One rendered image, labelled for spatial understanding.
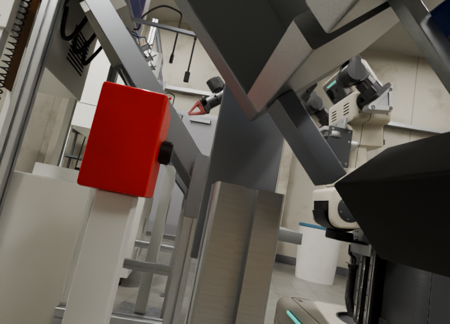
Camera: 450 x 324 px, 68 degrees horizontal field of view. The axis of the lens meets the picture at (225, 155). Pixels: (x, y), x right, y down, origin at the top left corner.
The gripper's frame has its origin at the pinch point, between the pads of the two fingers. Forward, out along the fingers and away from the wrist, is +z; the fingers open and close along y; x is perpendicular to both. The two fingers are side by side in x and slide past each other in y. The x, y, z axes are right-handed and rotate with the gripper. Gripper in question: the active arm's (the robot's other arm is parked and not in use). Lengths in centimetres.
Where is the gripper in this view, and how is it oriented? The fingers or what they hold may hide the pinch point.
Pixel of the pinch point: (189, 113)
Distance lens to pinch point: 159.8
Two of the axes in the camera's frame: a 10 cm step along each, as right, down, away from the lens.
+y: 1.2, -1.4, -9.8
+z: -8.6, 4.8, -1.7
